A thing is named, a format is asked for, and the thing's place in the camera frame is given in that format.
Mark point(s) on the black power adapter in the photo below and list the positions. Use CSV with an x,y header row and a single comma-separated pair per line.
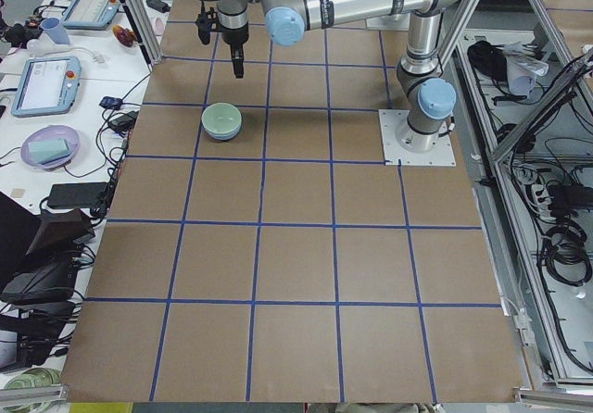
x,y
123,122

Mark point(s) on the far teach pendant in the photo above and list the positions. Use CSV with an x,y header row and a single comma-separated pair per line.
x,y
90,14

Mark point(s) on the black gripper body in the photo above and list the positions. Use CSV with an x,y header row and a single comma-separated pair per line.
x,y
233,37

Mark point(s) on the green sponge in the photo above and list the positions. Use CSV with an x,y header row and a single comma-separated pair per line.
x,y
45,151

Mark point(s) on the dark red fruit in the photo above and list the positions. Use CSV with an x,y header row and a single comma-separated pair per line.
x,y
124,36

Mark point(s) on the blue cup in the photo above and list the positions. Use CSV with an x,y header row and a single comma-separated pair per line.
x,y
54,29

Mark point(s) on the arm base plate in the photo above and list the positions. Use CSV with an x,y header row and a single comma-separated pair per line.
x,y
404,147

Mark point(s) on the small dark blue box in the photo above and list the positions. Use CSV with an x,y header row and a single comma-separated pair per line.
x,y
111,102

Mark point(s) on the purple plate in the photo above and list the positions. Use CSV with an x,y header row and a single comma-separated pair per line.
x,y
52,132

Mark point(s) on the aluminium frame post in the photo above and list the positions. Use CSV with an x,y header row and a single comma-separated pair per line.
x,y
142,28

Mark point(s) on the blue bowl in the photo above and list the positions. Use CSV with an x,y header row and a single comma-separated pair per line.
x,y
222,136

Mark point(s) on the white paper roll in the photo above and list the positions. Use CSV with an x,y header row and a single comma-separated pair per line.
x,y
522,69

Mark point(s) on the teach pendant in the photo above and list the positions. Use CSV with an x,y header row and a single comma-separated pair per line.
x,y
90,14
48,86

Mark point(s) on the black flat device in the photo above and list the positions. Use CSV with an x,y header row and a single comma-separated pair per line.
x,y
72,195

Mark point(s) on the green bowl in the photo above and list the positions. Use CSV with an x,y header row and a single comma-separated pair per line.
x,y
221,117

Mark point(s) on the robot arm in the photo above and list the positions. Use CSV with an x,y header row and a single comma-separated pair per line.
x,y
431,98

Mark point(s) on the black laptop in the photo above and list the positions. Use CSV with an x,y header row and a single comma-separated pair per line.
x,y
41,255

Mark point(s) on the near teach pendant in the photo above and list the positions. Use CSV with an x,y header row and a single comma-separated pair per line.
x,y
48,86

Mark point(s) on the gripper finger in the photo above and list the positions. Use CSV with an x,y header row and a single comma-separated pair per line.
x,y
237,57

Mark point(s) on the pink cup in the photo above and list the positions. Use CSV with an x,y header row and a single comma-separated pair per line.
x,y
158,26

